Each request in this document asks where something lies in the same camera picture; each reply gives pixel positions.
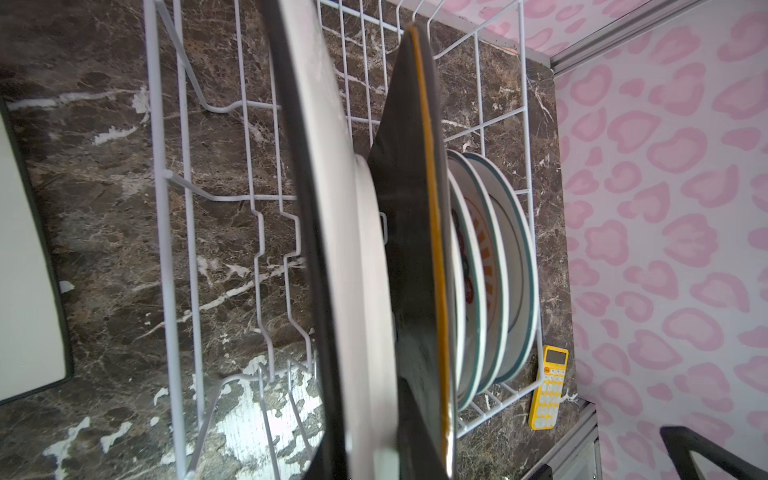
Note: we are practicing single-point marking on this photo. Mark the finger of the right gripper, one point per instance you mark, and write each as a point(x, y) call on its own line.
point(681, 443)

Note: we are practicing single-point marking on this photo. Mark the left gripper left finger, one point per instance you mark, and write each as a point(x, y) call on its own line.
point(329, 461)

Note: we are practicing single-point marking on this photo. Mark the white wire dish rack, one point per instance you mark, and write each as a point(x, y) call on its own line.
point(187, 461)

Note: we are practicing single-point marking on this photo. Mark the white square plate black rim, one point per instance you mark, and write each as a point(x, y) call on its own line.
point(35, 344)

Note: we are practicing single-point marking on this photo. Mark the white round plate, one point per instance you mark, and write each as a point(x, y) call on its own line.
point(486, 277)
point(460, 292)
point(523, 279)

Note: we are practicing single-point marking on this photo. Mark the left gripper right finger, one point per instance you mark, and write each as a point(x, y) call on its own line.
point(418, 456)

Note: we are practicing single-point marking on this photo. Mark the yellow calculator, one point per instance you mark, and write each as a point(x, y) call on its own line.
point(548, 395)

